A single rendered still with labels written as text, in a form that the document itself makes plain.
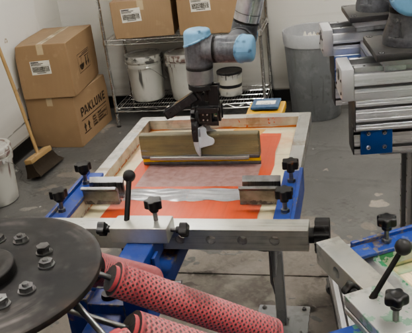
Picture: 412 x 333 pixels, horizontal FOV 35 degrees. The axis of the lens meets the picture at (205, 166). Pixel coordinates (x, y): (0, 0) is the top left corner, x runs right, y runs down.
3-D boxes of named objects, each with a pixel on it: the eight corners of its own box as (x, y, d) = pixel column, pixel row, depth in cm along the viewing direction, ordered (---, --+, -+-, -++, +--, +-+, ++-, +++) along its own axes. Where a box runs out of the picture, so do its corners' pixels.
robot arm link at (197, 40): (209, 31, 170) (178, 32, 172) (211, 72, 175) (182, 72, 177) (215, 24, 177) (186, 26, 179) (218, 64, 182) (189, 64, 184)
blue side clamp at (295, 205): (285, 191, 172) (284, 167, 169) (304, 191, 171) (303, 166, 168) (272, 250, 145) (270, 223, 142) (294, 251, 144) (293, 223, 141)
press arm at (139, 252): (138, 249, 142) (134, 229, 140) (164, 249, 141) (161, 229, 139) (111, 295, 127) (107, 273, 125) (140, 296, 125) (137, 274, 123)
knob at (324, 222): (304, 241, 140) (302, 211, 137) (330, 241, 139) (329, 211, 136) (301, 259, 133) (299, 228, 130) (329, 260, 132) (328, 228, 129)
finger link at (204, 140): (213, 158, 184) (212, 127, 182) (194, 158, 185) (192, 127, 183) (216, 156, 187) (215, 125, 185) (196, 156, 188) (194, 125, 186)
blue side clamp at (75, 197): (90, 191, 185) (86, 169, 182) (107, 191, 184) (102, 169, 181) (45, 246, 158) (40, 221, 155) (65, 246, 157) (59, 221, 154)
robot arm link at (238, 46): (258, 27, 178) (219, 28, 181) (250, 37, 168) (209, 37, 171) (259, 55, 181) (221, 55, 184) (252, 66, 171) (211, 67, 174)
